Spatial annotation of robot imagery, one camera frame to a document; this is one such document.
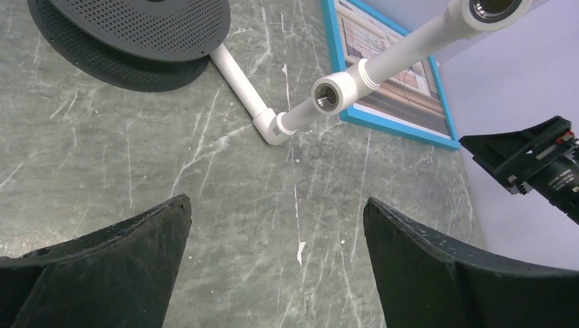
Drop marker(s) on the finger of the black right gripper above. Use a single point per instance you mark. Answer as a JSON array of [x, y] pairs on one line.
[[503, 155]]

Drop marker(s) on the white PVC pipe stand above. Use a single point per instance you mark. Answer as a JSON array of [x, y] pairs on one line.
[[330, 95]]

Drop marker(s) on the dark grey perforated spool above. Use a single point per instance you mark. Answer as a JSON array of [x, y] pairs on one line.
[[143, 46]]

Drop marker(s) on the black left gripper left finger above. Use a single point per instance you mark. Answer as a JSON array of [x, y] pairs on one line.
[[122, 275]]

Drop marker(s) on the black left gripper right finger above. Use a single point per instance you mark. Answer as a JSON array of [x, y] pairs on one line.
[[426, 278]]

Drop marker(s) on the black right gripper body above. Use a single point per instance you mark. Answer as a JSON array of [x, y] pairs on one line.
[[553, 171]]

